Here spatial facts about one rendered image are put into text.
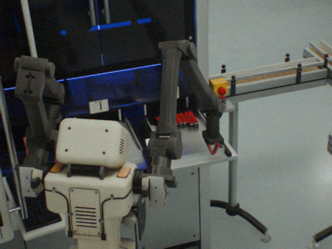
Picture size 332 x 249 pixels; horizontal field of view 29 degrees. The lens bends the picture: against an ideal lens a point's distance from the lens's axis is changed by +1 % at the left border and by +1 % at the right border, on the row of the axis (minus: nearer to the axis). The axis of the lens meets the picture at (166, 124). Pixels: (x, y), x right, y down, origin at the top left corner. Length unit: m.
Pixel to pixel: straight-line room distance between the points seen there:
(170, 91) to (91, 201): 0.46
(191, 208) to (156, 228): 0.21
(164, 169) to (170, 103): 0.24
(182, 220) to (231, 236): 0.40
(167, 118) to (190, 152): 0.65
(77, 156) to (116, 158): 0.12
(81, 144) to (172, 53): 0.46
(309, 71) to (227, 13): 3.45
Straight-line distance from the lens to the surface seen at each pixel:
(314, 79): 3.40
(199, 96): 2.52
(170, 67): 2.20
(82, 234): 2.14
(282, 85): 3.32
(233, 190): 3.60
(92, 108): 2.90
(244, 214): 3.66
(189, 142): 2.85
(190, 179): 3.26
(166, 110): 2.16
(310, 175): 4.21
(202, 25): 2.88
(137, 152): 2.76
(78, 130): 2.05
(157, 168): 2.08
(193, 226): 3.45
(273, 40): 6.11
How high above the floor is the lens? 2.41
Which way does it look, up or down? 31 degrees down
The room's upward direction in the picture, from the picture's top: 3 degrees counter-clockwise
